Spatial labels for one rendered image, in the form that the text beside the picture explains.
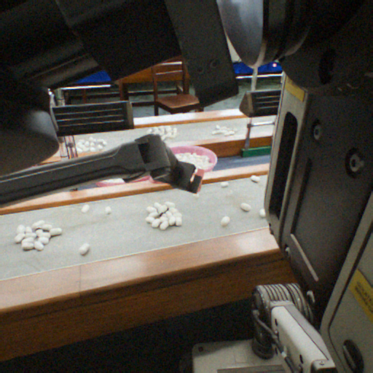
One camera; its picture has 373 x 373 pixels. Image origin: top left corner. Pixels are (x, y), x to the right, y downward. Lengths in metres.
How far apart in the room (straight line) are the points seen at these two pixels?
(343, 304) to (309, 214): 0.06
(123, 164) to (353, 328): 0.45
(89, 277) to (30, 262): 0.20
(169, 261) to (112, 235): 0.22
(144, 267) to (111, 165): 0.34
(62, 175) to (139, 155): 0.14
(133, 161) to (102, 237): 0.43
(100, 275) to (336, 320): 0.66
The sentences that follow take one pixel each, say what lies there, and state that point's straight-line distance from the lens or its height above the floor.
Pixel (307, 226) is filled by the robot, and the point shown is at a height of 1.20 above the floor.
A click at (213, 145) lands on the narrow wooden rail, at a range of 1.46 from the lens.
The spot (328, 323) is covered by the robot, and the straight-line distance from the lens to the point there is 0.22.
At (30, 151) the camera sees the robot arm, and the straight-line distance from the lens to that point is 0.18.
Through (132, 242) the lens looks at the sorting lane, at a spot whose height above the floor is 0.74.
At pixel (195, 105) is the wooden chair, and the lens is 3.22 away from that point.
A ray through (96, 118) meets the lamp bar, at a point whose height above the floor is 1.08.
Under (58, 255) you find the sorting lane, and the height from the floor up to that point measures 0.74.
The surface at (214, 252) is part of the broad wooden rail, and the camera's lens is 0.82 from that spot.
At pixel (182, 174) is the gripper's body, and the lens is 0.73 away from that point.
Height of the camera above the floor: 1.34
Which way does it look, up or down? 32 degrees down
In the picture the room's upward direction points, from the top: straight up
